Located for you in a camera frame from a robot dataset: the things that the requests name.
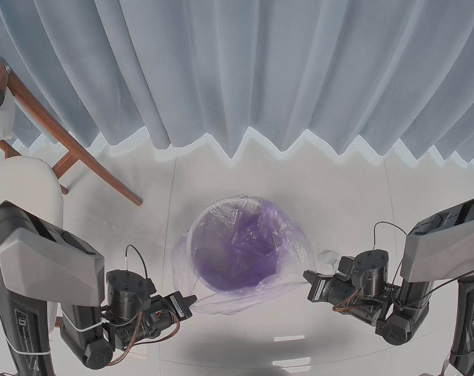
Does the pale blue curtain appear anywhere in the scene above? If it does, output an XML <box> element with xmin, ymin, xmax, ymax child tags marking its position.
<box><xmin>0</xmin><ymin>0</ymin><xmax>474</xmax><ymax>161</ymax></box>

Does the crumpled white paper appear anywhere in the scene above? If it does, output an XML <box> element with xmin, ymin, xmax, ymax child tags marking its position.
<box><xmin>319</xmin><ymin>250</ymin><xmax>341</xmax><ymax>273</ymax></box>

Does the black cable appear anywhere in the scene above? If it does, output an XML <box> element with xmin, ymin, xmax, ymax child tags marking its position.
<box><xmin>372</xmin><ymin>221</ymin><xmax>409</xmax><ymax>251</ymax></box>
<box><xmin>124</xmin><ymin>244</ymin><xmax>149</xmax><ymax>279</ymax></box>

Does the white trash bin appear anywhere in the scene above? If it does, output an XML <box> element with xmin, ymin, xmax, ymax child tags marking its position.
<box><xmin>186</xmin><ymin>196</ymin><xmax>296</xmax><ymax>293</ymax></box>

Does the purple plastic bag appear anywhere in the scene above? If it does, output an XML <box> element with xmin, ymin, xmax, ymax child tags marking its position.
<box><xmin>170</xmin><ymin>194</ymin><xmax>317</xmax><ymax>316</ymax></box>

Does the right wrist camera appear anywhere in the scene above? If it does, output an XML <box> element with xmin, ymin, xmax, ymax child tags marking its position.
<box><xmin>336</xmin><ymin>255</ymin><xmax>356</xmax><ymax>282</ymax></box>

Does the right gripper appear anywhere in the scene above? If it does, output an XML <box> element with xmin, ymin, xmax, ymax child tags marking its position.
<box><xmin>303</xmin><ymin>271</ymin><xmax>356</xmax><ymax>309</ymax></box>

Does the wooden chair with white cushion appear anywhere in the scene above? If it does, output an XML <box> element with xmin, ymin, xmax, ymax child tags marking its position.
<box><xmin>0</xmin><ymin>55</ymin><xmax>143</xmax><ymax>334</ymax></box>

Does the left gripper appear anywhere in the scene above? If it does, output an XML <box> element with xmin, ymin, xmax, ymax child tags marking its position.
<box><xmin>140</xmin><ymin>291</ymin><xmax>193</xmax><ymax>340</ymax></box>

